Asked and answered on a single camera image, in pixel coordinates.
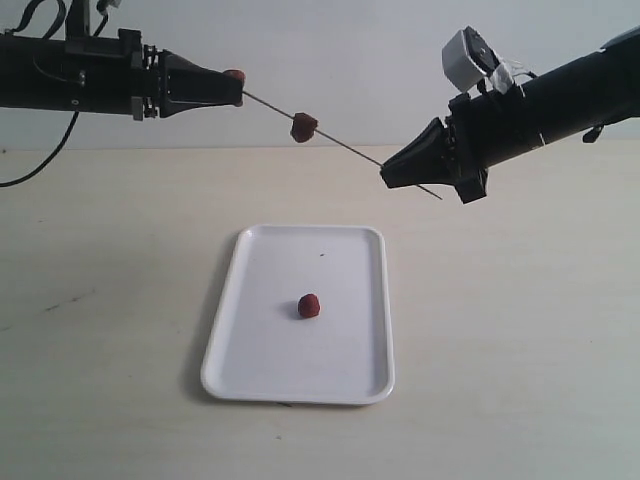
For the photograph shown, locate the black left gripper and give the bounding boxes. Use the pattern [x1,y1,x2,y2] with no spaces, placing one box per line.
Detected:
[117,29,243,120]

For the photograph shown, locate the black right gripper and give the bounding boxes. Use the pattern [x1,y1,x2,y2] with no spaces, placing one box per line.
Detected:
[380,93,488,204]

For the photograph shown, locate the thin metal skewer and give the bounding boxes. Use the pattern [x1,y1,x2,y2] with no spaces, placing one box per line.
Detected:
[241,91,444,201]

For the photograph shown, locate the dark red fruit piece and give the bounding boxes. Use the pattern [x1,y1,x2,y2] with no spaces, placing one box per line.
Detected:
[290,112,319,144]

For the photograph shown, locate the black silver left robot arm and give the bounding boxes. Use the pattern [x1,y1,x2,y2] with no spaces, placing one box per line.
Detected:
[1,29,243,121]

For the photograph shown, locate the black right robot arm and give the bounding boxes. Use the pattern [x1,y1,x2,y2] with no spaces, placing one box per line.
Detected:
[380,26,639,203]

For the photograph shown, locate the white rectangular plastic tray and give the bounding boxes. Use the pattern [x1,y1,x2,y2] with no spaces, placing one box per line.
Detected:
[200,225,395,406]

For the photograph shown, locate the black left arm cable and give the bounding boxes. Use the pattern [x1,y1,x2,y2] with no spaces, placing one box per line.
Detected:
[0,0,81,189]

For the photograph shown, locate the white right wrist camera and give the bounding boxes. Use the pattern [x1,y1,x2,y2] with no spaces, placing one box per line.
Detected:
[441,26,539,95]

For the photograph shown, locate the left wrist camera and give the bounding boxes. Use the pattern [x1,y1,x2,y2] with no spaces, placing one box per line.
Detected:
[65,0,121,40]

